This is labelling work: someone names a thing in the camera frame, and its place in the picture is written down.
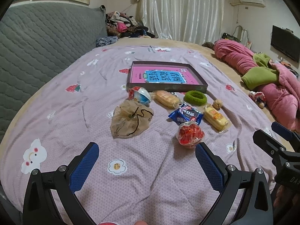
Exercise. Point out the pink quilted duvet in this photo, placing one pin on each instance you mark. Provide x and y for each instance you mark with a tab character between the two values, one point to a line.
281	99

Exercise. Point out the black wall television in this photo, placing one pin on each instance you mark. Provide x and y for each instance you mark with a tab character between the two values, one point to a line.
285	42

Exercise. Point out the walnut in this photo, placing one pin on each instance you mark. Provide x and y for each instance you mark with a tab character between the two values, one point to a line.
217	104

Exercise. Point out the blue patterned cloth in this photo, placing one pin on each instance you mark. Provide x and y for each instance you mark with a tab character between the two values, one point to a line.
105	41

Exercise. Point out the grey quilted headboard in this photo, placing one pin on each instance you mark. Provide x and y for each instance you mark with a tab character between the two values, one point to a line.
39	41

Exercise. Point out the pink and blue book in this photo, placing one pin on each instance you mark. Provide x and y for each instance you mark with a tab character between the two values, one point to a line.
161	74

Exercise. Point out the red white blue toy egg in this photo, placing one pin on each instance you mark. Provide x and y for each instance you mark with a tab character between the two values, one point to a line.
140	95

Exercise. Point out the white satin curtain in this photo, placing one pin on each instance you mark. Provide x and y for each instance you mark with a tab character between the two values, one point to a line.
192	21

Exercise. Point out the purple strawberry print bedsheet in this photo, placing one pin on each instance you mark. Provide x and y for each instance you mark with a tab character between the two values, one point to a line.
142	171

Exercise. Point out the green fleece blanket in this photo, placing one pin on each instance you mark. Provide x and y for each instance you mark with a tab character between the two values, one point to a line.
262	74

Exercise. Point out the dark shallow box tray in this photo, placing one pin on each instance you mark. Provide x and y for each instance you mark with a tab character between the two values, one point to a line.
169	87

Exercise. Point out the orange packaged rice cracker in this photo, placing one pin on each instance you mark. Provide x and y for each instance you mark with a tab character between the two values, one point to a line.
167	99

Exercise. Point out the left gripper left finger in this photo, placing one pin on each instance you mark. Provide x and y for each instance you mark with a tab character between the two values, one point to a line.
39	205

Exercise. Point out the beige mesh drawstring pouch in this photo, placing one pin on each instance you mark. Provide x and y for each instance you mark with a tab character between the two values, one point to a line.
130	119

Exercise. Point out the green fuzzy hair scrunchie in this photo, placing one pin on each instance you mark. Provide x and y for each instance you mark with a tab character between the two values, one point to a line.
195	97

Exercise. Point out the small red white doll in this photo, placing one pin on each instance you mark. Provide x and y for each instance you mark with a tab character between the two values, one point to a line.
259	98

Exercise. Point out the yellow packaged corn snack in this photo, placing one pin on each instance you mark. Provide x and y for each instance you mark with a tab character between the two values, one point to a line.
215	118

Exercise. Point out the pile of clothes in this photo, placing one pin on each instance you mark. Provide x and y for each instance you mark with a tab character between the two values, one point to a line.
121	25

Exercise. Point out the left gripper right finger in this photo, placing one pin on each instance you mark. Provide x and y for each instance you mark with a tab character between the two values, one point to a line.
255	205

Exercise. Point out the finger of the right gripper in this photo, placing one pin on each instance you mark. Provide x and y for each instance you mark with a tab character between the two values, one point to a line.
282	128
269	145

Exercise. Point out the blue oreo cookie packet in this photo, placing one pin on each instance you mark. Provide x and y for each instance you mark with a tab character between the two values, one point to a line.
185	113

